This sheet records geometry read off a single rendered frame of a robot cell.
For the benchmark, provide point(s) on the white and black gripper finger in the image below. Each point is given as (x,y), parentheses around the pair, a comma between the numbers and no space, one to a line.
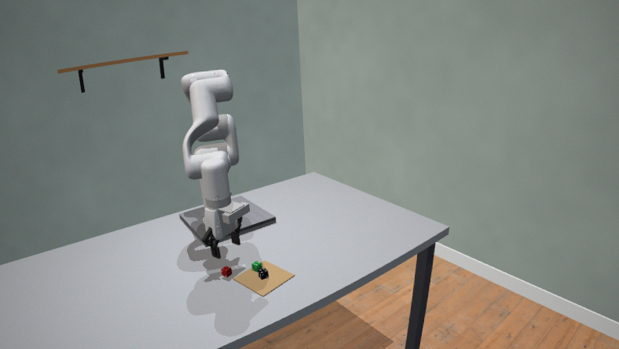
(214,247)
(235,234)

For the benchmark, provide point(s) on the green die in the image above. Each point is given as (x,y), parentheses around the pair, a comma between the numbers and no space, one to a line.
(256,266)

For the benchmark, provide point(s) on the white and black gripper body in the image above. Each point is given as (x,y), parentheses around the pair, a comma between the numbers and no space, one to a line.
(213,219)

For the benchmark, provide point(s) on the black die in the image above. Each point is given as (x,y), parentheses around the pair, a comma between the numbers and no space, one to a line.
(263,273)

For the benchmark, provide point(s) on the red die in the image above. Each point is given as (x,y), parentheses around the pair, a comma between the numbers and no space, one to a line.
(226,271)

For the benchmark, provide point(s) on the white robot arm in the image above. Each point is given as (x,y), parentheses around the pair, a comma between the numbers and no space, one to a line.
(204,93)

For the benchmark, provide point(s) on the tan square mat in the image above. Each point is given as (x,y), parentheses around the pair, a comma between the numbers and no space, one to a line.
(251,280)

